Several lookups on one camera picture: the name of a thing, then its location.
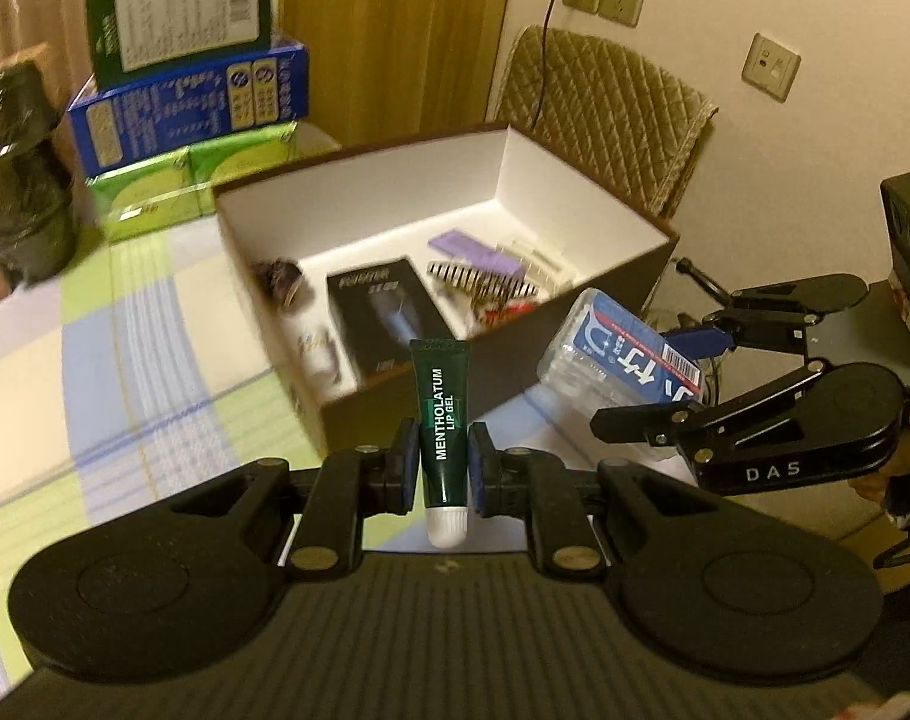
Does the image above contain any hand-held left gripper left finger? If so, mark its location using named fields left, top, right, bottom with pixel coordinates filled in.
left=170, top=418, right=420, bottom=582

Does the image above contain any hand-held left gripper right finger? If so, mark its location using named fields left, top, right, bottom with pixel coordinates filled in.
left=470, top=424, right=726, bottom=580

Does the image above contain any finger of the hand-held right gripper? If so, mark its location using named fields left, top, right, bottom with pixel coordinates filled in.
left=669, top=274, right=869, bottom=358
left=590, top=360, right=831, bottom=464

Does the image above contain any green lip gel tube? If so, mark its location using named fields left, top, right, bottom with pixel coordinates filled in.
left=410, top=339, right=472, bottom=548

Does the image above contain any clear plastic box blue label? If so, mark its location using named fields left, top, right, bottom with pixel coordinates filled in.
left=537, top=287, right=705, bottom=422

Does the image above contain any black shaver box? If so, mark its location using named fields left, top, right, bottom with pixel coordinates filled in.
left=326, top=256, right=456, bottom=391

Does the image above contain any red packet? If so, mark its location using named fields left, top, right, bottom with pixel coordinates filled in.
left=474, top=298, right=538, bottom=328

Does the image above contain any cream plastic clip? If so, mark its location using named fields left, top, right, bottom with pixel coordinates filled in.
left=492, top=236, right=577, bottom=290

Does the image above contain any leopard print hair claw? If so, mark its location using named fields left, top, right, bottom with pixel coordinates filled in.
left=427, top=261, right=543, bottom=316

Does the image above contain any purple tube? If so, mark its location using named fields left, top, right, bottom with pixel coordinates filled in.
left=427, top=231, right=501, bottom=278

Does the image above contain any brown hair scrunchie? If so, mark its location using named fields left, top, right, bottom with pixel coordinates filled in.
left=254, top=259, right=304, bottom=310

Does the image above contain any brown cardboard box white inside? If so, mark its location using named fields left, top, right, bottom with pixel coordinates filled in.
left=215, top=122, right=681, bottom=458

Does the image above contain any person's right hand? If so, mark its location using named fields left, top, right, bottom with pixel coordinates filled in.
left=856, top=457, right=890, bottom=502

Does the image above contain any quilted chair back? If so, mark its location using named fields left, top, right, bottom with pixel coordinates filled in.
left=492, top=25, right=720, bottom=222

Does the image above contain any checked tablecloth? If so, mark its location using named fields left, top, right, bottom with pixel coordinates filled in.
left=0, top=225, right=576, bottom=541

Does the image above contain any blue carton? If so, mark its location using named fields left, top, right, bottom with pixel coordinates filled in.
left=68, top=34, right=308, bottom=181

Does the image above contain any wrapped black bowl stack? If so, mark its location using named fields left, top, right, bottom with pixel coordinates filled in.
left=0, top=52, right=79, bottom=287

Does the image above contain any dark green carton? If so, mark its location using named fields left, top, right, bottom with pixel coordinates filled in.
left=86, top=0, right=274, bottom=91

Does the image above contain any black metal frame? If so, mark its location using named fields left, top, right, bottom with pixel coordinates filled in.
left=671, top=257, right=735, bottom=316

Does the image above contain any white wall panel socket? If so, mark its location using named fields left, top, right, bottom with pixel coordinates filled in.
left=741, top=32, right=802, bottom=103

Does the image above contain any dark charger cable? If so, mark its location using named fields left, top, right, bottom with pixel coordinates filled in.
left=532, top=0, right=577, bottom=130

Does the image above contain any empty wall socket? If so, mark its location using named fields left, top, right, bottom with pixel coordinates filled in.
left=597, top=0, right=646, bottom=28

